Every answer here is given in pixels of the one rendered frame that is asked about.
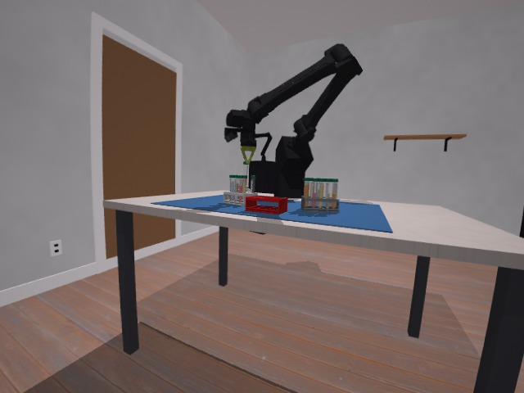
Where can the blue bench mat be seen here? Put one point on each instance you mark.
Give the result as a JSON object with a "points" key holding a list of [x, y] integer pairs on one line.
{"points": [[351, 215]]}

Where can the red tube rack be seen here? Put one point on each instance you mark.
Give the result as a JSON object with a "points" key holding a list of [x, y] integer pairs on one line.
{"points": [[251, 204]]}

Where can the orange tube with green cap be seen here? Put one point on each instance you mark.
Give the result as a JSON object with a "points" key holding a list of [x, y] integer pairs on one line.
{"points": [[306, 190]]}

